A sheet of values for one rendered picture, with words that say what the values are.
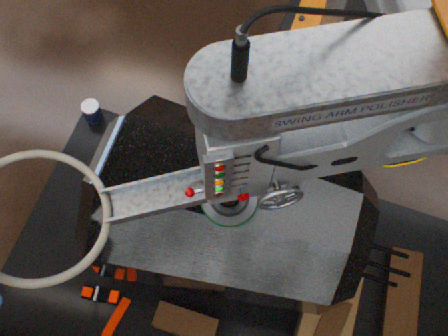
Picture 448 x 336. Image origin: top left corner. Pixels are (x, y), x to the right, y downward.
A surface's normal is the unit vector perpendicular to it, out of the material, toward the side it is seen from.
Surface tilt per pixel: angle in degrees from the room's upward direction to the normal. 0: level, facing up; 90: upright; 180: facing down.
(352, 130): 40
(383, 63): 0
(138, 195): 8
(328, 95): 0
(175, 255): 45
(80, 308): 0
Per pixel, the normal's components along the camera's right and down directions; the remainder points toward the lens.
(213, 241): -0.17, 0.35
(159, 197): -0.12, -0.36
